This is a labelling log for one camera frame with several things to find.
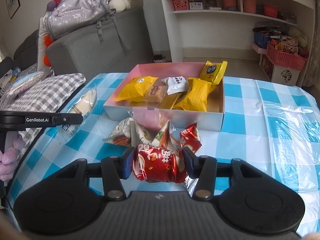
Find white shelf unit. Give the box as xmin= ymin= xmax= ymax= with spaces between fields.
xmin=161 ymin=0 xmax=319 ymax=80

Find white black snack packet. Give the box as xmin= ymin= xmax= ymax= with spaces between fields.
xmin=162 ymin=76 xmax=189 ymax=95

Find grey checkered cushion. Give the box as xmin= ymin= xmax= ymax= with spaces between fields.
xmin=0 ymin=73 xmax=87 ymax=156

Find blue white checkered tablecloth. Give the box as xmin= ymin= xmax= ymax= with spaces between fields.
xmin=5 ymin=73 xmax=319 ymax=235

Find pink perforated basket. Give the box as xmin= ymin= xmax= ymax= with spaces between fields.
xmin=173 ymin=0 xmax=189 ymax=11

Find brown biscuit red label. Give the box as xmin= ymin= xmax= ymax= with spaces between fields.
xmin=143 ymin=86 xmax=167 ymax=103

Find small red shelf basket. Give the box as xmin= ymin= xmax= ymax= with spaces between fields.
xmin=264 ymin=4 xmax=278 ymax=18

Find left hand purple glove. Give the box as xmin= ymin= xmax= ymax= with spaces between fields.
xmin=0 ymin=134 xmax=24 ymax=181

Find blue plastic bin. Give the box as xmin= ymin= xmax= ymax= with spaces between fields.
xmin=252 ymin=27 xmax=271 ymax=49

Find clear white cracker pack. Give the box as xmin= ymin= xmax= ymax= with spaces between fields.
xmin=59 ymin=88 xmax=97 ymax=139

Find large red candy packet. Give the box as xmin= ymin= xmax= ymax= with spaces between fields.
xmin=132 ymin=144 xmax=187 ymax=183

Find grey sofa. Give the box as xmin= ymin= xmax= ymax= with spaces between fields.
xmin=12 ymin=6 xmax=154 ymax=82

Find yellow pillow snack pack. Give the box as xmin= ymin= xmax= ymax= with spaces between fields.
xmin=116 ymin=76 xmax=158 ymax=102

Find yellow striped snack pack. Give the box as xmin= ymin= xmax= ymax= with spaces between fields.
xmin=173 ymin=77 xmax=217 ymax=112

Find orange wafer stick pack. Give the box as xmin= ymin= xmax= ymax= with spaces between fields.
xmin=159 ymin=93 xmax=182 ymax=109

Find power strip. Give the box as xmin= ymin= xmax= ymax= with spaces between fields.
xmin=153 ymin=54 xmax=166 ymax=63

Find white plush toy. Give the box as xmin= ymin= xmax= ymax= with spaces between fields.
xmin=108 ymin=0 xmax=131 ymax=12

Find pink candy packet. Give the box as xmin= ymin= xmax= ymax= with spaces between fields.
xmin=128 ymin=107 xmax=173 ymax=132

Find pink silver snack box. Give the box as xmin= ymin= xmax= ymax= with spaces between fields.
xmin=104 ymin=62 xmax=225 ymax=132

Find small red white candy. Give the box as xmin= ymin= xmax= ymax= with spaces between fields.
xmin=180 ymin=123 xmax=202 ymax=153

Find white storage box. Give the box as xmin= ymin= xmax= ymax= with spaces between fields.
xmin=259 ymin=54 xmax=300 ymax=86

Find red plastic basket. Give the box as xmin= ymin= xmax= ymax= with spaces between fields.
xmin=267 ymin=42 xmax=307 ymax=71

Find white nut packet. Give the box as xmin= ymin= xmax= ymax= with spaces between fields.
xmin=103 ymin=118 xmax=133 ymax=147

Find grey patterned backpack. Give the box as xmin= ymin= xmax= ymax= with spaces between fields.
xmin=39 ymin=0 xmax=131 ymax=50

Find yellow blue cookie pack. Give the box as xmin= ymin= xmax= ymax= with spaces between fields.
xmin=199 ymin=61 xmax=228 ymax=86

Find white brown nut bag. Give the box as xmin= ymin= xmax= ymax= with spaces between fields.
xmin=130 ymin=120 xmax=181 ymax=152

